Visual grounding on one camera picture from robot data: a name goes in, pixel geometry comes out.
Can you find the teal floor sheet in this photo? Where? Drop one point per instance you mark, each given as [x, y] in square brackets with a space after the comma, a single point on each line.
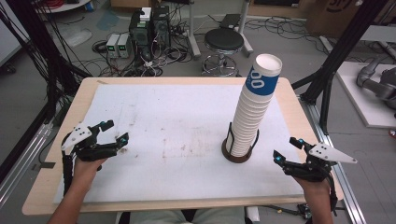
[107, 20]

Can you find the green circuit board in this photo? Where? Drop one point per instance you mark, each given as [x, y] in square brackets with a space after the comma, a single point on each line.
[305, 212]

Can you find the black round stool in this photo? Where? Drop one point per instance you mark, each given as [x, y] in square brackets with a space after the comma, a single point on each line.
[224, 39]

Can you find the grey metal bracket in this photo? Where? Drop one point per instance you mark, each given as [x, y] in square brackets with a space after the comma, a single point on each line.
[43, 165]

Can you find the aluminium rail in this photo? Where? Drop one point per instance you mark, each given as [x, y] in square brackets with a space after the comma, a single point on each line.
[351, 199]
[18, 168]

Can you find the white round table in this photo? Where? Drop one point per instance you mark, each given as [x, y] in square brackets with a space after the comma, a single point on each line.
[62, 5]

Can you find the cardboard box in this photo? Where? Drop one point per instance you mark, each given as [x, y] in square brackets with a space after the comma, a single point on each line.
[339, 17]

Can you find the person's right hand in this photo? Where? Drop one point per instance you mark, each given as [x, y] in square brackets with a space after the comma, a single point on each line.
[314, 187]

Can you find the white small box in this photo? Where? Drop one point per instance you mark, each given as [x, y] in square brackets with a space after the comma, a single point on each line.
[145, 14]

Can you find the stack of white paper cups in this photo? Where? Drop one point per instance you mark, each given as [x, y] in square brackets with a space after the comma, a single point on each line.
[249, 124]

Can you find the white platform board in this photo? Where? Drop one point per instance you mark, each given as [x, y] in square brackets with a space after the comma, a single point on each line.
[364, 105]

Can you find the black computer tower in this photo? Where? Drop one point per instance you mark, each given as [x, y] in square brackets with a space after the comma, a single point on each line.
[161, 26]
[140, 35]

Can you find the black flat box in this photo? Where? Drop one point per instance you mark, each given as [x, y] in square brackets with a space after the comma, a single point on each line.
[230, 20]

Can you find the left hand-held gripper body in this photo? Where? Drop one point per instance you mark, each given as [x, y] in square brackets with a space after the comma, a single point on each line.
[81, 146]

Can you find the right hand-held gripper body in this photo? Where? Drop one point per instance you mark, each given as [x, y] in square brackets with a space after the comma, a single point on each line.
[314, 169]

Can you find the white table leg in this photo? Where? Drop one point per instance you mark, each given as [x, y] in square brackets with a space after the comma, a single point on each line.
[245, 31]
[193, 34]

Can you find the dark brown cup holder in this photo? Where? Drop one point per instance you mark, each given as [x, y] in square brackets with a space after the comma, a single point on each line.
[236, 159]

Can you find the white foam mat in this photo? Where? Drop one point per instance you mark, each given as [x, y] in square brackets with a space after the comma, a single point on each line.
[174, 130]

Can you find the black frame post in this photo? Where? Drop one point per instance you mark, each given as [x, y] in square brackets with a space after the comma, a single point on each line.
[342, 53]
[34, 46]

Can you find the person's left hand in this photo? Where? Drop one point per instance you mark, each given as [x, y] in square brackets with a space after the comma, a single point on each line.
[86, 171]

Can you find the clear plastic bag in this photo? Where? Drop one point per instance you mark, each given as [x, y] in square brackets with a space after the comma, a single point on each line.
[76, 34]

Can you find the grey power supply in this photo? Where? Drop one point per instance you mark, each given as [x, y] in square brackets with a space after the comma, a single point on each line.
[112, 46]
[124, 46]

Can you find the person's legs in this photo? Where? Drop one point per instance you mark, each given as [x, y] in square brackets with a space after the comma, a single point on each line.
[186, 217]

